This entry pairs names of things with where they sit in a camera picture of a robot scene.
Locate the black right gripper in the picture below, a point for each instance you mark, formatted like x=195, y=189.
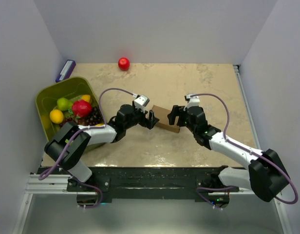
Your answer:
x=177, y=111

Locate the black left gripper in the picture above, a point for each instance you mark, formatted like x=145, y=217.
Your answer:
x=149, y=123

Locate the brown cardboard paper box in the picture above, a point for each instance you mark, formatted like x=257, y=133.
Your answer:
x=163, y=123

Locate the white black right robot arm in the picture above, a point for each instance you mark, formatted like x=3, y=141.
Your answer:
x=263, y=171

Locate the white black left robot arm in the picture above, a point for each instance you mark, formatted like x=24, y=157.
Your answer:
x=69, y=143

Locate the purple white small box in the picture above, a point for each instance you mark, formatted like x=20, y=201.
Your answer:
x=66, y=70

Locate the dark purple grapes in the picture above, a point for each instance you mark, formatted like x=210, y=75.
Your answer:
x=92, y=119

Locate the red apple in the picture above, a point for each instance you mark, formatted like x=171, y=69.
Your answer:
x=124, y=64

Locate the small orange fruit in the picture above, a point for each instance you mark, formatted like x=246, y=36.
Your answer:
x=87, y=98

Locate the red dragon fruit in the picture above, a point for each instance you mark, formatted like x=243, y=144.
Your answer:
x=81, y=108

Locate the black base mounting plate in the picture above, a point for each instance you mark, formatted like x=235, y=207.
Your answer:
x=109, y=183

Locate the green pear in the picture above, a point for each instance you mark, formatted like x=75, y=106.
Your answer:
x=64, y=104

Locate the yellow lemon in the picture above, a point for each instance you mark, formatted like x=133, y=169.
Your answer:
x=56, y=116

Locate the olive green plastic bin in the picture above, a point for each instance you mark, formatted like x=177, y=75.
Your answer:
x=72, y=89

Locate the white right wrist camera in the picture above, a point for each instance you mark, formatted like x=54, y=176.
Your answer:
x=192, y=100

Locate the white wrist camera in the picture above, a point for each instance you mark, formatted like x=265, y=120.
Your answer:
x=192, y=100
x=141, y=102

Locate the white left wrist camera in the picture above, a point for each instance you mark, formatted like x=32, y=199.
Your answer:
x=141, y=102

